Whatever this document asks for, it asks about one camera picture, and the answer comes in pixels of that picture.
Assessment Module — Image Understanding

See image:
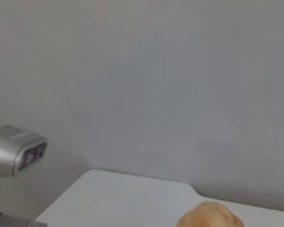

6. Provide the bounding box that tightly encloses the orange striped bread roll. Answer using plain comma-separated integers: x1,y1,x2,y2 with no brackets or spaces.
176,201,246,227

